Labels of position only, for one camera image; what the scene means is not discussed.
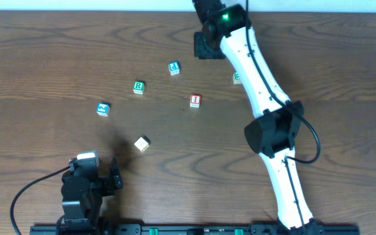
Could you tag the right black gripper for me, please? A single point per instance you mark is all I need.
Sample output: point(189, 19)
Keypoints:
point(204, 47)

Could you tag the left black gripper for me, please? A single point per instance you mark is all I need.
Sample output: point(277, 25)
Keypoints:
point(110, 180)

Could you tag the red letter I block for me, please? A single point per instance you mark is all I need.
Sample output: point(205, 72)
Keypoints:
point(195, 101)

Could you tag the blue number 2 block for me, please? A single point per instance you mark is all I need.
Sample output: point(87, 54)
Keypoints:
point(103, 109)

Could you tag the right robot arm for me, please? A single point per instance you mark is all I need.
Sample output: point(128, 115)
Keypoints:
point(227, 30)

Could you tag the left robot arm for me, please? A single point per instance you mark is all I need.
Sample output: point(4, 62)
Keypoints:
point(83, 190)

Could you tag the blue letter P block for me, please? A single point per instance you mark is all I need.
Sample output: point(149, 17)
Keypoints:
point(174, 68)

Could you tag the plain wooden block left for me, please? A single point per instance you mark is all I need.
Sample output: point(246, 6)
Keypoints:
point(142, 143)

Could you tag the green R block right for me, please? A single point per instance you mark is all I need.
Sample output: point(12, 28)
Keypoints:
point(236, 78)

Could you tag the green r block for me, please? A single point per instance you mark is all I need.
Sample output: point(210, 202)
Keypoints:
point(139, 87)
point(236, 78)

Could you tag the green R block left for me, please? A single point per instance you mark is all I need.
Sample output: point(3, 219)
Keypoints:
point(139, 87)

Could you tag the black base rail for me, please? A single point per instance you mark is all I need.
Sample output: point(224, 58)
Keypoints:
point(254, 229)

